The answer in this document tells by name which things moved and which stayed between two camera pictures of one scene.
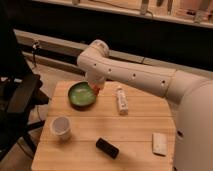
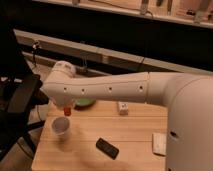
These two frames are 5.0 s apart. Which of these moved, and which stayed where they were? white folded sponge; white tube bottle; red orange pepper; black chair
Moved: red orange pepper
Stayed: black chair; white tube bottle; white folded sponge
